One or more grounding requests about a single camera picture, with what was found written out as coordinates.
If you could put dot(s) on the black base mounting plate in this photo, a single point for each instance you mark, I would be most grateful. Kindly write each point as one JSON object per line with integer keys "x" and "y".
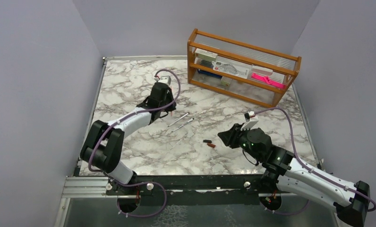
{"x": 191, "y": 190}

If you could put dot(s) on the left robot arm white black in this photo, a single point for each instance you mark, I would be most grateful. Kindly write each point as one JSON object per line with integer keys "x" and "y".
{"x": 103, "y": 146}

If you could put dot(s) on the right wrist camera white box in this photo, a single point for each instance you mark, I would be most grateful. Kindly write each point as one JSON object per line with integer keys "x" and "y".
{"x": 251, "y": 119}

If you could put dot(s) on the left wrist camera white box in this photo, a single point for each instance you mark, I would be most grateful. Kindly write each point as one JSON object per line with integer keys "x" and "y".
{"x": 164, "y": 79}

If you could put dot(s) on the white pink flat box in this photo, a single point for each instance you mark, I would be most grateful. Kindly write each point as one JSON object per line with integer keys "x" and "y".
{"x": 262, "y": 70}

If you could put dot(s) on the blue box lower shelf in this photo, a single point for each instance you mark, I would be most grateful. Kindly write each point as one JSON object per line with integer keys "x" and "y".
{"x": 213, "y": 75}

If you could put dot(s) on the red marker cap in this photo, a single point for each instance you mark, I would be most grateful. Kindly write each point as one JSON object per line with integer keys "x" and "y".
{"x": 211, "y": 145}

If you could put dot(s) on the white printed flat package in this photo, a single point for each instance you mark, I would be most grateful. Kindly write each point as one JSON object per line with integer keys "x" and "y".
{"x": 231, "y": 67}

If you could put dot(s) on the wooden orange shelf rack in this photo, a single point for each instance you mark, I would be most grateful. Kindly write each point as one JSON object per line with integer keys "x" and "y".
{"x": 285, "y": 68}

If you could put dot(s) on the white box top shelf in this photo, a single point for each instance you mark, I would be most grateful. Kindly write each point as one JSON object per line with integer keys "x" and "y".
{"x": 205, "y": 55}

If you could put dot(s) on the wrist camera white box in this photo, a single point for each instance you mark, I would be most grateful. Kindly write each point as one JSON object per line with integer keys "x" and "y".
{"x": 164, "y": 79}
{"x": 251, "y": 119}

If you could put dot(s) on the aluminium frame rail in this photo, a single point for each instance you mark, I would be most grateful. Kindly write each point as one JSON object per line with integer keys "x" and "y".
{"x": 104, "y": 187}

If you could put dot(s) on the small cream box lower shelf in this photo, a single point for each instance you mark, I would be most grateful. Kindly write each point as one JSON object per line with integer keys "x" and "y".
{"x": 226, "y": 82}

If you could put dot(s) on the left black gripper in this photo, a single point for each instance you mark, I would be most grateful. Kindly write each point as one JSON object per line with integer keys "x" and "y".
{"x": 172, "y": 108}

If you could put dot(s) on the pink plastic item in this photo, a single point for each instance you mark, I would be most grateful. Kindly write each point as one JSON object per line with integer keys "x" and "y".
{"x": 268, "y": 80}

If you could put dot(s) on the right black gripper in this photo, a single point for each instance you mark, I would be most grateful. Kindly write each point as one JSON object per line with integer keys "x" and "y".
{"x": 227, "y": 137}

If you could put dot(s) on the white board marker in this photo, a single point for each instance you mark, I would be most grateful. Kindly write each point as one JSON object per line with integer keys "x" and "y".
{"x": 180, "y": 118}
{"x": 187, "y": 122}

